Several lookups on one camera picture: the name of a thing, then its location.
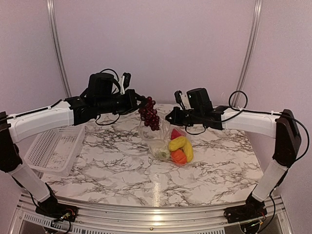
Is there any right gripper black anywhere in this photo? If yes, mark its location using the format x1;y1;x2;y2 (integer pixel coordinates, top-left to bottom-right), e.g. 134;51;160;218
166;106;203;126

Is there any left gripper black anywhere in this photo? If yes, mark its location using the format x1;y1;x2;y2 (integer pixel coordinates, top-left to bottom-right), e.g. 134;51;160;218
96;88;147;115

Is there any purple fake grape bunch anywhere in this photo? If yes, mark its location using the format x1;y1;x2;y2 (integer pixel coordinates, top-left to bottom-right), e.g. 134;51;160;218
138;97;160;131

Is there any clear zip top bag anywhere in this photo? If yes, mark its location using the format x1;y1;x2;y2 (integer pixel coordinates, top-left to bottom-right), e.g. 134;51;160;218
138;113;193;165

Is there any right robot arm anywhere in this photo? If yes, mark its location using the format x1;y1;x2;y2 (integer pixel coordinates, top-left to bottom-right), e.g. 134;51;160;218
165;88;302;218

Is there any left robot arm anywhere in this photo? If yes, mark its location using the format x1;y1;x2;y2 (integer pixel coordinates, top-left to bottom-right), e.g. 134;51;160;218
0;72;147;217

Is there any red fake pepper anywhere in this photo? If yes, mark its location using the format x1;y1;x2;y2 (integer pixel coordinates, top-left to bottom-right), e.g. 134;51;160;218
171;129;184;140

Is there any yellow fake lemon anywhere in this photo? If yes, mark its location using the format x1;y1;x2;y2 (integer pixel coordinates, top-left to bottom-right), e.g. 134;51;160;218
168;136;187;152

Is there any white fake cauliflower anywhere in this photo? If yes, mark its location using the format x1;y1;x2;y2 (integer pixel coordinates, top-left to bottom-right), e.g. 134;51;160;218
148;140;170;161

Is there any orange fake tomato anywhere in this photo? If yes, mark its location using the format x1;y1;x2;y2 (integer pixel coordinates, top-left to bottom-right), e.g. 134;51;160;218
171;149;187;165

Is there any white perforated plastic basket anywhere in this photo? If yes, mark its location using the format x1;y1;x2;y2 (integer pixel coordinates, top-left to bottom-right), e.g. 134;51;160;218
24;125;85;177

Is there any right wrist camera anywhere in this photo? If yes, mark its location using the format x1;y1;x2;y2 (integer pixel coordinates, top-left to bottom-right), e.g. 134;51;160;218
174;90;190;110

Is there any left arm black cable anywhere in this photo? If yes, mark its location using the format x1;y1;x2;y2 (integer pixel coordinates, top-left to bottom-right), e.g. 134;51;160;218
99;68;121;83

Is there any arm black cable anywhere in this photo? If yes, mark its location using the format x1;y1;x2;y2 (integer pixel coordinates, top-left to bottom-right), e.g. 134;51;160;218
99;68;121;83
228;90;249;111

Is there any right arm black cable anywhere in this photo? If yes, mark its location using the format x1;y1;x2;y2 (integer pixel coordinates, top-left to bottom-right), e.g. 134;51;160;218
228;90;249;111

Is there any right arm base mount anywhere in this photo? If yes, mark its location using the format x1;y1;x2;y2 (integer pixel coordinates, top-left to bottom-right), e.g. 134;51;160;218
223;204;267;223

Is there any front aluminium frame rail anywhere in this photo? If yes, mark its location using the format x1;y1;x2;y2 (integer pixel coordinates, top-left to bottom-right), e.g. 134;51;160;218
8;194;293;234

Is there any left aluminium frame post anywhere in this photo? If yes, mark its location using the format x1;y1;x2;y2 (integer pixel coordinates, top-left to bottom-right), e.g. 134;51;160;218
46;0;72;98

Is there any aluminium frame post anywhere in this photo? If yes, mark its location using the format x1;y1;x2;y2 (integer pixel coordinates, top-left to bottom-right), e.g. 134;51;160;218
46;0;72;98
236;0;263;92

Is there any right aluminium frame post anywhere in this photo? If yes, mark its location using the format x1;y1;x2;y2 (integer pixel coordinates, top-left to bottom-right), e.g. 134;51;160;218
236;0;263;92

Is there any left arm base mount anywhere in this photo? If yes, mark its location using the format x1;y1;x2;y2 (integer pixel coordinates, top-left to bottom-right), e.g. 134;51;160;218
36;202;78;222

